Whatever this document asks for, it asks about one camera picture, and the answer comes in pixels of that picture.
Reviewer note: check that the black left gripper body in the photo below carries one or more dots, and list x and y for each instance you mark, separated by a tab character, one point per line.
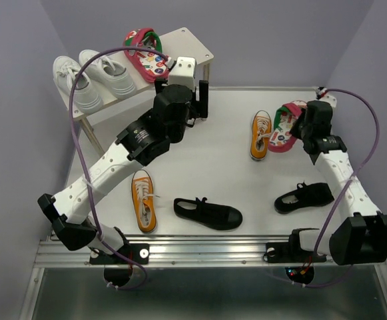
194	113

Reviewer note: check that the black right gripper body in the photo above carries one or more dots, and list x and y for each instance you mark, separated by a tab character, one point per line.
300	129

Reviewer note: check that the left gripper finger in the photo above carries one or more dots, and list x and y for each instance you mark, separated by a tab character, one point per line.
203	87
160	84

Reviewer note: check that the colourful pink slipper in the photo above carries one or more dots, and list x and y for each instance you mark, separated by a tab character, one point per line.
149	64
285	117

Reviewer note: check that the white sneaker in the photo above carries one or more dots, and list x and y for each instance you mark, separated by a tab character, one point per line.
113	75
86	97

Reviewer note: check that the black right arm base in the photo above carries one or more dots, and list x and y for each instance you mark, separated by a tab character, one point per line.
291	252

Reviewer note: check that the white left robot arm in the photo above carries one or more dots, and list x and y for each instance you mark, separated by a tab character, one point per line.
134	148

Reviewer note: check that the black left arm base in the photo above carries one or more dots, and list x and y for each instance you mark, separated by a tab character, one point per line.
126	269

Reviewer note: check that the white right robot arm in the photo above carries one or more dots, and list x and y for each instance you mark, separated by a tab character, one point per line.
355	230

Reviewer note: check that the white wooden shoe shelf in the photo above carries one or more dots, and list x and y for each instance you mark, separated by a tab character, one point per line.
178	43

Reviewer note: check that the orange sneaker near shelf side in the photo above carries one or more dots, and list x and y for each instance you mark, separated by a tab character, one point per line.
261	131

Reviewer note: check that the black sneaker right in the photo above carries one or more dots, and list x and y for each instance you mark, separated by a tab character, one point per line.
304	196

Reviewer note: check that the black sneaker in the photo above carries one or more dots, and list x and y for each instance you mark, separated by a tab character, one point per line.
211	215
304	196

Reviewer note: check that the orange sneaker front left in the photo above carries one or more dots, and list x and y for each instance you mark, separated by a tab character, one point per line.
143	201

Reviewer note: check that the black sneaker centre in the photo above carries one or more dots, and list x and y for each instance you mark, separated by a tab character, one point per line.
211	215

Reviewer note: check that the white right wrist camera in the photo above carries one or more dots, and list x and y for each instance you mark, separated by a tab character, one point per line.
322	94

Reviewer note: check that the aluminium mounting rail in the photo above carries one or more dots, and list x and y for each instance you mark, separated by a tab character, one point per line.
172	252

